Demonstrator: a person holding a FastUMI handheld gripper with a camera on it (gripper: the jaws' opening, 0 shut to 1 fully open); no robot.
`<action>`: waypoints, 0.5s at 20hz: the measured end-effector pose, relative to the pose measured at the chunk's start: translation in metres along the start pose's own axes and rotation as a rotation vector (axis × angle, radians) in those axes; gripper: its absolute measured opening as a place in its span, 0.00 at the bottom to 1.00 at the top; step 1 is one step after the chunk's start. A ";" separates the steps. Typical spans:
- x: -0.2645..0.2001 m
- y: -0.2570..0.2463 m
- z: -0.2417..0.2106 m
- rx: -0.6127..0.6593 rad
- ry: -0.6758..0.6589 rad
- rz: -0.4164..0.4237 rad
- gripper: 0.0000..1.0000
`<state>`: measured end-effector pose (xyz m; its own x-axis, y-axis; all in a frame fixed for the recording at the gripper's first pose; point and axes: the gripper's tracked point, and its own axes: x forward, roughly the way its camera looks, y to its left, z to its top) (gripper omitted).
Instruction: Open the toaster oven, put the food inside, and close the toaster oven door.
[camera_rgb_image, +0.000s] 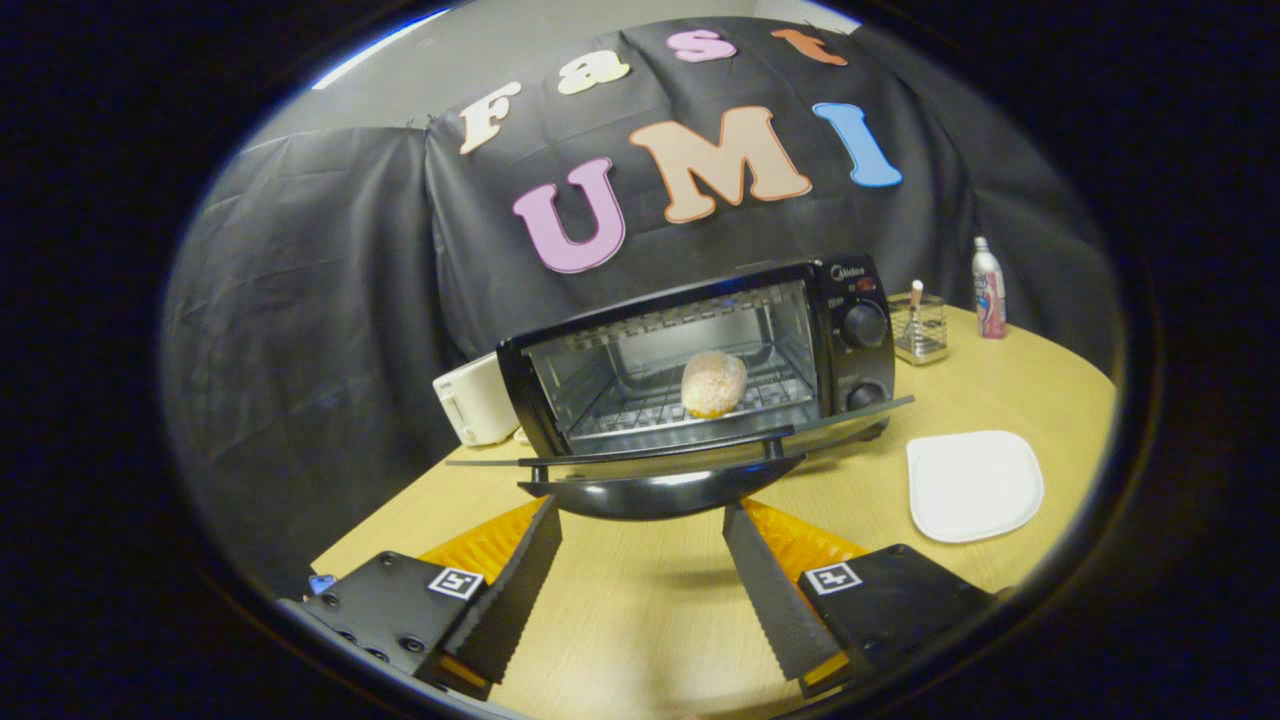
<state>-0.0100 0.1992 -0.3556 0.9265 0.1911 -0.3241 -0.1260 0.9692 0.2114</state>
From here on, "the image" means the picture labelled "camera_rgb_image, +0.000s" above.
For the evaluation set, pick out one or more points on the small blue object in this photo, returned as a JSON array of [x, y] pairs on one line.
[[322, 583]]

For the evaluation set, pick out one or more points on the white bread toaster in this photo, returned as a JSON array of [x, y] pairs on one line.
[[475, 400]]

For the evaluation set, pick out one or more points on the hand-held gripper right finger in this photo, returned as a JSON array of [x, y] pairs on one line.
[[770, 600]]

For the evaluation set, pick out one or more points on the white pink spray bottle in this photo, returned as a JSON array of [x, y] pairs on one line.
[[989, 295]]

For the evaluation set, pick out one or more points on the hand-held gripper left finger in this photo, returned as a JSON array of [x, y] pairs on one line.
[[515, 600]]

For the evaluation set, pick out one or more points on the white square plate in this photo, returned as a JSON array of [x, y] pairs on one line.
[[975, 488]]

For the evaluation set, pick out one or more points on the crumb-coated bread roll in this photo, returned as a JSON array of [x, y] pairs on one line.
[[713, 385]]

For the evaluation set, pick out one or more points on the black toaster oven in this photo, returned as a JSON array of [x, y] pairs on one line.
[[850, 282]]

